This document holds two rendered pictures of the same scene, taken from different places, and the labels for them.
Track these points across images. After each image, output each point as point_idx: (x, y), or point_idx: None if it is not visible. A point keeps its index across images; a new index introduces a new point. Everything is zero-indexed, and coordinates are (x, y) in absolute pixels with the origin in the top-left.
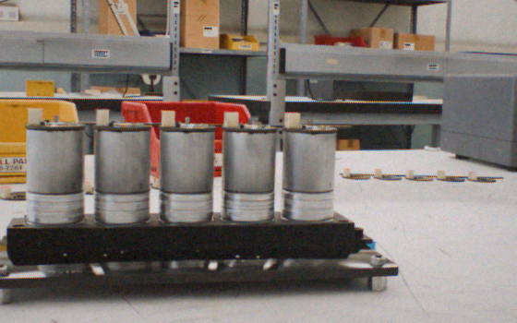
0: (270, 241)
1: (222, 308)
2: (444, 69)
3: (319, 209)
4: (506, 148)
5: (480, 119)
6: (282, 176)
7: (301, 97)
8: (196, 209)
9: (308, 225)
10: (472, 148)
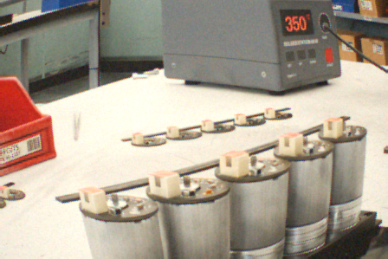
0: (331, 255)
1: None
2: None
3: (358, 210)
4: (272, 71)
5: (227, 39)
6: (74, 157)
7: None
8: (279, 255)
9: (354, 229)
10: (219, 72)
